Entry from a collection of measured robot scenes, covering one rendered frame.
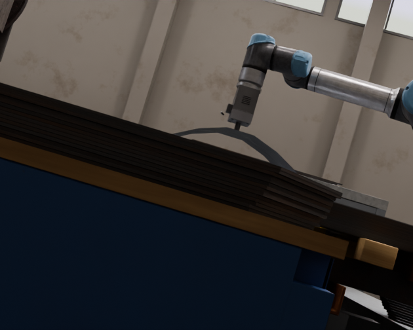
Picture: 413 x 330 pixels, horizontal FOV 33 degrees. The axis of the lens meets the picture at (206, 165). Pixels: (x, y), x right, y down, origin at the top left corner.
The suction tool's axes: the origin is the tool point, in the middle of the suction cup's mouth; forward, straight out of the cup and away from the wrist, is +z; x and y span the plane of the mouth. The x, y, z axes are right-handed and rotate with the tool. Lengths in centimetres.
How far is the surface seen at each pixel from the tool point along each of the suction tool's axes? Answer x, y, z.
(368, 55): 246, -921, -315
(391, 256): 25, 85, 22
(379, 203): 71, -77, -1
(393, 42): 286, -941, -354
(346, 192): 56, -78, -2
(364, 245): 20, 85, 22
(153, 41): -109, -976, -243
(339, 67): 210, -953, -289
